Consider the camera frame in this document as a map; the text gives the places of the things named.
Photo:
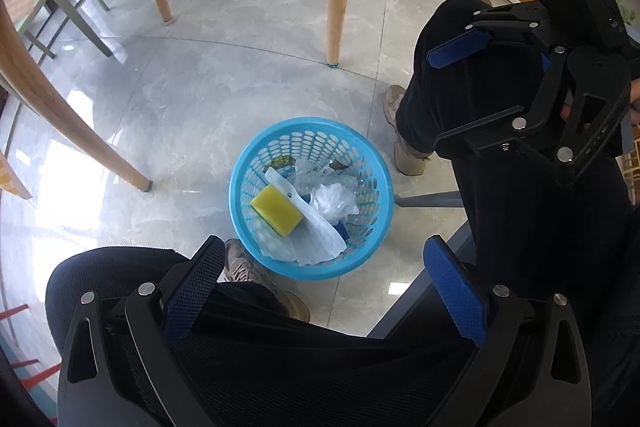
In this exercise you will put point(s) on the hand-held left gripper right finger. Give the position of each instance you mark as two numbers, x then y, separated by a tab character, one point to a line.
457	292

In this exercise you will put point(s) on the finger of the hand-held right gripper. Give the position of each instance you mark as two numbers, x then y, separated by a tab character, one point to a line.
457	49
480	134

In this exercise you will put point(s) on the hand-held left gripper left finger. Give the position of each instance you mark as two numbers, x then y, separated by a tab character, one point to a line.
192	297

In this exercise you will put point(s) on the blue plastic basket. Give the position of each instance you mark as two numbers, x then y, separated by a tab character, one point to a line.
370	187

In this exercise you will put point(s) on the person's left shoe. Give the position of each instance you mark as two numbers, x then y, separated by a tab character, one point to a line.
250	267

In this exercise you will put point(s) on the person's shoe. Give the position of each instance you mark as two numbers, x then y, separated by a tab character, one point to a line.
250	267
412	162

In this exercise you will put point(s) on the person's right shoe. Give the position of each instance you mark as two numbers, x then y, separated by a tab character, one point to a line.
412	162

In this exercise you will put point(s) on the grey chair base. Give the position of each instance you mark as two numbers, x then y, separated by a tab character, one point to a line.
430	199

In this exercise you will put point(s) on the yellow sponge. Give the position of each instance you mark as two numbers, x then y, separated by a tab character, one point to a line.
277	209

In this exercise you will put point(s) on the person's left leg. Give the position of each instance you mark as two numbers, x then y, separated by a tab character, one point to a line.
300	357

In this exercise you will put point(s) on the white plastic bag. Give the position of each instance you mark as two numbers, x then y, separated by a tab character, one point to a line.
315	237

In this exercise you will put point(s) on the crumpled clear plastic bag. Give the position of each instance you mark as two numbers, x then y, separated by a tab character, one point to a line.
332	199

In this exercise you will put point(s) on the clear plastic wrapper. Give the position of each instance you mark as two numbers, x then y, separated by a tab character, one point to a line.
310	172

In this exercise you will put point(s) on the red chair frame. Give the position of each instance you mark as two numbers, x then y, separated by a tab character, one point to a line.
15	312

